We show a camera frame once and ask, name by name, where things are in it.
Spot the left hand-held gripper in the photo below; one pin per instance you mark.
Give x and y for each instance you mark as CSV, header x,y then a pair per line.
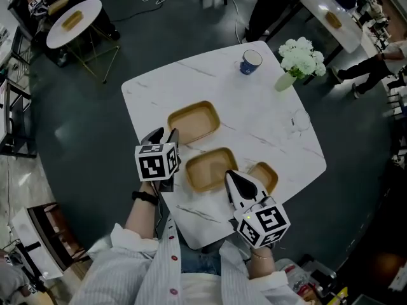
x,y
152,165

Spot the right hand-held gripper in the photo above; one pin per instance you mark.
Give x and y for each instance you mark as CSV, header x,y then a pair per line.
x,y
270,221

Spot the person's left forearm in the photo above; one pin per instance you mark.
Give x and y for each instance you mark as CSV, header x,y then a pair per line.
x,y
140,218

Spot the person's right forearm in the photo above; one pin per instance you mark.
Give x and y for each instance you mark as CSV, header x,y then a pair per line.
x,y
260,265

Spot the black wristband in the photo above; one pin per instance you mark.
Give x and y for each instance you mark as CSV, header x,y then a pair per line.
x,y
144,198

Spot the white marble square table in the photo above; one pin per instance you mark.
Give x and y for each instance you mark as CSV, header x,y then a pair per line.
x,y
222,91

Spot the person's blue jeans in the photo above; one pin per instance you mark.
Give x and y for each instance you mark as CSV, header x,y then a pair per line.
x,y
200,259

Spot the clear glass cup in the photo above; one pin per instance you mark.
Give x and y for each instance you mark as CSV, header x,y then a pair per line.
x,y
302,121

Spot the clear plastic bag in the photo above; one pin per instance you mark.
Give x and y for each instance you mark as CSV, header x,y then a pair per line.
x,y
292,275

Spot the person's white t-shirt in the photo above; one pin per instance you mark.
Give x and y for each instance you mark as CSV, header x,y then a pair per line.
x,y
216,289

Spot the blue mug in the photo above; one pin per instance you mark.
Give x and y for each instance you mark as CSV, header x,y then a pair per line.
x,y
249,67

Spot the black equipment case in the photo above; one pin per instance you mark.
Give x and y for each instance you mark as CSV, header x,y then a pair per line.
x,y
321,278

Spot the pale green vase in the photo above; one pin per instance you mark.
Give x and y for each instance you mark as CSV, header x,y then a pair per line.
x,y
284,82

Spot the person's white striped shirt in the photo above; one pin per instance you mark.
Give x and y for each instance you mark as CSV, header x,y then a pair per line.
x,y
127,275

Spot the white flower bouquet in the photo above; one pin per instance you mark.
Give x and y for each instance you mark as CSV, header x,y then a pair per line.
x,y
300,57

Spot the white and wood cabinet desk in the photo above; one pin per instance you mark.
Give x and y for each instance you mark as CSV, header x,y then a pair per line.
x,y
31,243

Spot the white table with black legs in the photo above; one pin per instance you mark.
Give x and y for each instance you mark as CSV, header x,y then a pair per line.
x,y
349,33

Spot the white desk with black frame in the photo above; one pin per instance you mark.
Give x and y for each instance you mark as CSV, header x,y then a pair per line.
x,y
4,113

